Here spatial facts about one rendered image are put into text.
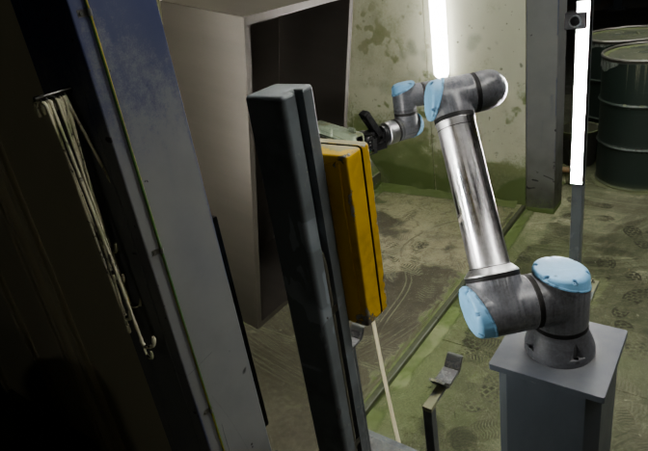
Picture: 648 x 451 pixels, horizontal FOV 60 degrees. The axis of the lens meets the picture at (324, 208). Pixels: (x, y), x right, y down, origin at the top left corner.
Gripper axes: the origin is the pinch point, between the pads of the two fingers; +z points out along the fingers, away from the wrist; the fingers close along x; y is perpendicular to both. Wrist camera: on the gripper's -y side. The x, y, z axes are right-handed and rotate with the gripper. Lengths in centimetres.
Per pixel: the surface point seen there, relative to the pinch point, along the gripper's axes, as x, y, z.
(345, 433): -117, 2, 74
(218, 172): 8.7, 0.6, 45.3
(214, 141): 7.2, -10.8, 44.9
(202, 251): -62, -8, 75
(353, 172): -116, -38, 68
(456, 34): 102, -9, -154
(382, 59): 153, 6, -133
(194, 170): -61, -26, 73
